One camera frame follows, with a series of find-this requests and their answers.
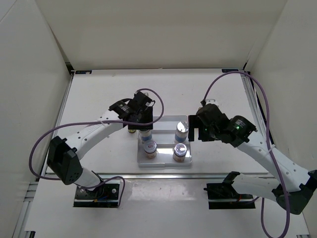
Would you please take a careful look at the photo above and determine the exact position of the silver-lid shaker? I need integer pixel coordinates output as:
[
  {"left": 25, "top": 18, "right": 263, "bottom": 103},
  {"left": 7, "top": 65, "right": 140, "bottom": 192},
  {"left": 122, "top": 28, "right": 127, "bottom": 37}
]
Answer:
[
  {"left": 139, "top": 129, "right": 152, "bottom": 143},
  {"left": 174, "top": 121, "right": 189, "bottom": 143}
]

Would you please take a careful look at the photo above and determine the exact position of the white-lid sauce jar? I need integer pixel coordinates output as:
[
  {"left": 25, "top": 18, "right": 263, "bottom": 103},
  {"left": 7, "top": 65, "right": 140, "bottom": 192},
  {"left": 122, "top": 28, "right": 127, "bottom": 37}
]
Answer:
[
  {"left": 143, "top": 140, "right": 157, "bottom": 159},
  {"left": 173, "top": 143, "right": 187, "bottom": 163}
]

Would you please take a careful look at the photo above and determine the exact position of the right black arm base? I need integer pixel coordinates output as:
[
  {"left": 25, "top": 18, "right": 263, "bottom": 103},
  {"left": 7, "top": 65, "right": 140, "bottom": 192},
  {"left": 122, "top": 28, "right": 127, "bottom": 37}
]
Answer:
[{"left": 204, "top": 172, "right": 256, "bottom": 210}]

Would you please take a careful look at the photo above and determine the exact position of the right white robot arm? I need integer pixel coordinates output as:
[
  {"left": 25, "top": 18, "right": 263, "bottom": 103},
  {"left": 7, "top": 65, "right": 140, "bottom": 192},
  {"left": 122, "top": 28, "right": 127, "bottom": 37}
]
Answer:
[{"left": 188, "top": 104, "right": 317, "bottom": 215}]

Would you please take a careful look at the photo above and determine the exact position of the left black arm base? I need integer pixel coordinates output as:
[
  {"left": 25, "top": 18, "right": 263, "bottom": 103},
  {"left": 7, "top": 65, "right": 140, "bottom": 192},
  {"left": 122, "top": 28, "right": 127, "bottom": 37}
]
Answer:
[{"left": 73, "top": 175, "right": 126, "bottom": 208}]

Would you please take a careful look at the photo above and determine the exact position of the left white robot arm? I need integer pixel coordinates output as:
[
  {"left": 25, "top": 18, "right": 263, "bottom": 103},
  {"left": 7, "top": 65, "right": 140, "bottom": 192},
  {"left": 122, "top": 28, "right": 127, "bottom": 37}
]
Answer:
[{"left": 47, "top": 91, "right": 154, "bottom": 198}]

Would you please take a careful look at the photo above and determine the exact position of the white tiered plastic tray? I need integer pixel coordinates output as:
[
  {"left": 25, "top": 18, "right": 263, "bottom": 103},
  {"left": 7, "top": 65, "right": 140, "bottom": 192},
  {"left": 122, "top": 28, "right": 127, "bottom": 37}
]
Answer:
[{"left": 137, "top": 116, "right": 192, "bottom": 168}]

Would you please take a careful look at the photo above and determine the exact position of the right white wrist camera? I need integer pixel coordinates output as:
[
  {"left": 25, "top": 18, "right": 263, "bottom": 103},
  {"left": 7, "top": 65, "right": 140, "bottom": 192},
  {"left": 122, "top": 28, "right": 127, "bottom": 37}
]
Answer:
[{"left": 206, "top": 99, "right": 219, "bottom": 107}]

